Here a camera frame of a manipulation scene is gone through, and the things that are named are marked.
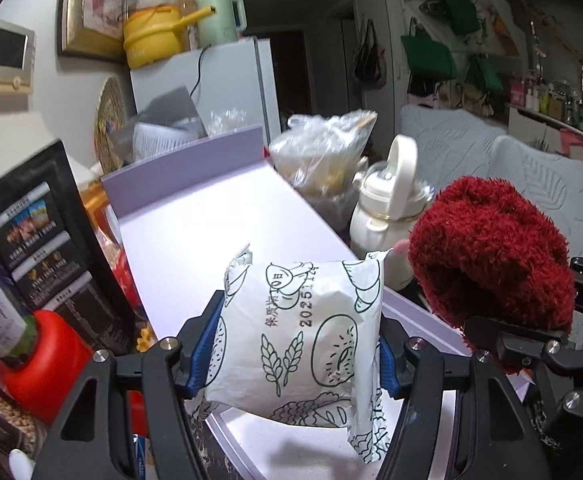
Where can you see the pale green kettle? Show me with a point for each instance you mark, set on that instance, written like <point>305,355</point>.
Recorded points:
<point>216,17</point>

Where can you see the container of beige beans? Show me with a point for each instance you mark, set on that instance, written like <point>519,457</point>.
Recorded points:
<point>1,415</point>

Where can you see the yellow cooking pot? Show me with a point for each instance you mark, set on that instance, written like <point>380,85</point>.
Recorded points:
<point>151,35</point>

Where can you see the black handbag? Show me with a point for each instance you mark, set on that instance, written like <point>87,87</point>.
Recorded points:
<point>370,60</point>

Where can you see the green tote bag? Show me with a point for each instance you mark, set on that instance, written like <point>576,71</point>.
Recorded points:
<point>429,55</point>
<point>459,7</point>
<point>486,75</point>

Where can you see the lavender gift box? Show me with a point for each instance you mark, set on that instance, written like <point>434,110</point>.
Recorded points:
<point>196,210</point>

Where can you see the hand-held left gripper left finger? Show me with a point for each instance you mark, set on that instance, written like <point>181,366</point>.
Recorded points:
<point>205,357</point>

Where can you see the red container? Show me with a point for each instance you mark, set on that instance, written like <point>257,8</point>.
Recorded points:
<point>46,360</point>

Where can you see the red fuzzy cloth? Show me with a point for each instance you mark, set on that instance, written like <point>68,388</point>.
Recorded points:
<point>486,255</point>

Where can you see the white printed bread packet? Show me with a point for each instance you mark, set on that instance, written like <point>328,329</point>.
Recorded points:
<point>301,340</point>

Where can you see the cream water bottle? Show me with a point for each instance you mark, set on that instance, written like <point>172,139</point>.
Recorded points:
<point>379,210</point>

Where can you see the gold framed picture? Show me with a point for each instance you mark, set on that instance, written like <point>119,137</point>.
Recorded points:
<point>96,5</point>

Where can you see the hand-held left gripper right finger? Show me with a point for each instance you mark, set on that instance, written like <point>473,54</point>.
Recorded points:
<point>387,367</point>

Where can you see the orange snack box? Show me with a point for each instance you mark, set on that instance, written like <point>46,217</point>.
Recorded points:
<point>96,210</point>

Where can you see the white refrigerator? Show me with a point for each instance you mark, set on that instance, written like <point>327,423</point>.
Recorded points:
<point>231,85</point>

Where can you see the round woven mat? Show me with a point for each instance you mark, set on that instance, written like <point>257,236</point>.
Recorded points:
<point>108,125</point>

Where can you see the grey paper bag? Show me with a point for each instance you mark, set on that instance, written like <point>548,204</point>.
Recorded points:
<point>166,120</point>

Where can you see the black snack bag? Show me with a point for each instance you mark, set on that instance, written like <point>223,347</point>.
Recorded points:
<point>46,240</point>

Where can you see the clear plastic food bag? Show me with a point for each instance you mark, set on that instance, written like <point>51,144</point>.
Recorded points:
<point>321,155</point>

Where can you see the beige wall intercom panel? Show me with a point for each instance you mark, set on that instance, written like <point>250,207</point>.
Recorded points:
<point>1,55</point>

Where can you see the grey leaf-pattern sofa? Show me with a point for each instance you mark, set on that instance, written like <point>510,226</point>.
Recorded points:
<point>521,165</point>

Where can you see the row of small bottles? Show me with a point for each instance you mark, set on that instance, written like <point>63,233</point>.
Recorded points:
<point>566,102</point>

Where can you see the yellow waffle snack packet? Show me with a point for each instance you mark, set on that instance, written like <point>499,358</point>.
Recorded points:
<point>144,339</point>

